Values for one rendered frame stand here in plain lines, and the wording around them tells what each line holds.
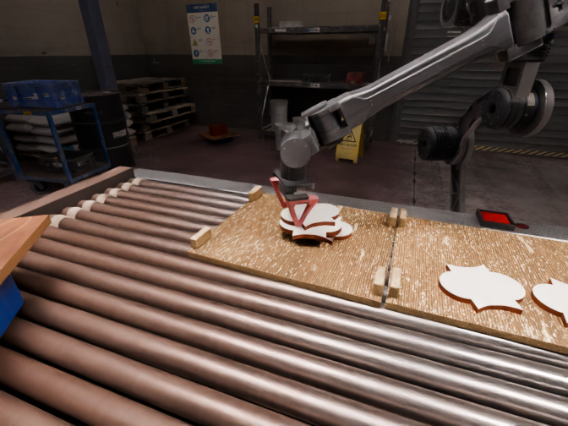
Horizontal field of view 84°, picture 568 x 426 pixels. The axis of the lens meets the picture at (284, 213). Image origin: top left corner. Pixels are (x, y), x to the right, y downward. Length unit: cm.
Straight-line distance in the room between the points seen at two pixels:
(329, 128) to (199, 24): 583
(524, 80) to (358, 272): 98
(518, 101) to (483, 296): 89
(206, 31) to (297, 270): 587
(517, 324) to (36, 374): 72
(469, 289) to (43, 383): 68
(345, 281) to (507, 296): 27
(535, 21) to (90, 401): 89
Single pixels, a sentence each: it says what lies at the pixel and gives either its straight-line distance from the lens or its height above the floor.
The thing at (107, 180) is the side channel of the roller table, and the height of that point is 94.
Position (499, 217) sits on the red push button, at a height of 93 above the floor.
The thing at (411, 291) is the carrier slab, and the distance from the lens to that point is 63.
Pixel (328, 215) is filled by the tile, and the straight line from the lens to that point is 74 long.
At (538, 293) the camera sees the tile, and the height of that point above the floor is 95.
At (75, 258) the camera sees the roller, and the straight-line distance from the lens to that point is 85.
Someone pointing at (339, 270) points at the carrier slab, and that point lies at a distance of 65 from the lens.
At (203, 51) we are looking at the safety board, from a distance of 638.
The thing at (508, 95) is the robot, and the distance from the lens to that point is 140.
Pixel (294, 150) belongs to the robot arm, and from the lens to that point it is 58.
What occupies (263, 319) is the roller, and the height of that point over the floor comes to 92.
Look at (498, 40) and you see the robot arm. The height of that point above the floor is 134.
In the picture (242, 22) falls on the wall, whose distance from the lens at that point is 600.
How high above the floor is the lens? 132
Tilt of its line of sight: 27 degrees down
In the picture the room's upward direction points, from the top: straight up
